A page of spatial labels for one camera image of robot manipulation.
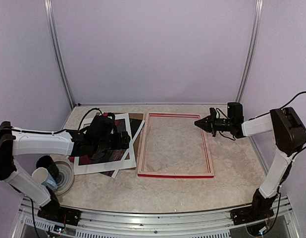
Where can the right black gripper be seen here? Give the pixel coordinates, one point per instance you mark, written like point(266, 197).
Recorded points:
point(206, 123)

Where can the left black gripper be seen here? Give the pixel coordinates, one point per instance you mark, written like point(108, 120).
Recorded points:
point(118, 143)

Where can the white mat board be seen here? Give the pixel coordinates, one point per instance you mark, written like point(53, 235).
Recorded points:
point(114, 145)

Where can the red wooden picture frame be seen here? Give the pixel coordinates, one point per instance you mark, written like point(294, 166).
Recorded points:
point(173, 147)

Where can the brown backing board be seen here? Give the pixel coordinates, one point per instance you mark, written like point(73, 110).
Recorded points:
point(135, 122)

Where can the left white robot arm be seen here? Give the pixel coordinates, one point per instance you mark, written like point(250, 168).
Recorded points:
point(15, 141)

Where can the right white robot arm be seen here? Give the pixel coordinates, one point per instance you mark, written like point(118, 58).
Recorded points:
point(289, 133)

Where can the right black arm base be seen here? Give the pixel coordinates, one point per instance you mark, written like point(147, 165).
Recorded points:
point(260, 208)

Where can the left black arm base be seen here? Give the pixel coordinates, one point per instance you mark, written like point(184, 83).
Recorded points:
point(54, 212)

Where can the clear tape roll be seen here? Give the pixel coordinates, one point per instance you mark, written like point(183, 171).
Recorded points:
point(65, 177)

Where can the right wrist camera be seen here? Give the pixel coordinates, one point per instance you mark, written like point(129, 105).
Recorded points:
point(213, 114)

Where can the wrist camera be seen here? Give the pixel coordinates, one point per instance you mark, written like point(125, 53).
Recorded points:
point(213, 114)
point(122, 140)

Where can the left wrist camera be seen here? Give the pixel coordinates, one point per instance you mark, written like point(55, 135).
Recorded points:
point(122, 140)

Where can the right aluminium post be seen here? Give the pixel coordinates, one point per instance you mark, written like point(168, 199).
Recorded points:
point(251, 50)

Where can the aluminium post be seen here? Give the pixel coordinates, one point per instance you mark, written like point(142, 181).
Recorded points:
point(251, 50)
point(57, 52)

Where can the front aluminium rail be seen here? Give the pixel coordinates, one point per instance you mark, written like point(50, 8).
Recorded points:
point(215, 223)

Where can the left aluminium post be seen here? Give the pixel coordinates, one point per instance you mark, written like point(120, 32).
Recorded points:
point(57, 52)

